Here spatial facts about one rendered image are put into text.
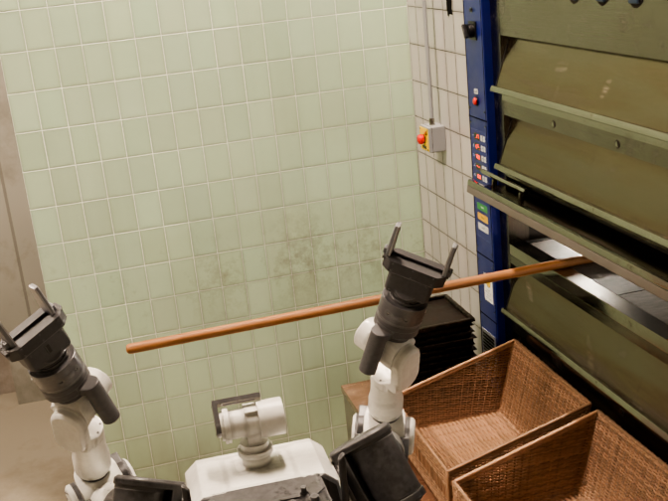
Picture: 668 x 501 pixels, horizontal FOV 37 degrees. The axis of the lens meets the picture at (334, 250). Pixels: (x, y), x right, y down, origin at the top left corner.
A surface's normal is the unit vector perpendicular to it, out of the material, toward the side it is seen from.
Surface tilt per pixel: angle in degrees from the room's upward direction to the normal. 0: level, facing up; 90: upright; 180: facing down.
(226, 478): 0
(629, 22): 90
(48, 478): 0
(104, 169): 90
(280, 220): 90
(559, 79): 70
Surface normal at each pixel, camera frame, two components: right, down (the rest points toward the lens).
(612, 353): -0.94, -0.17
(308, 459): -0.10, -0.95
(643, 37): -0.96, 0.17
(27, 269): 0.22, 0.27
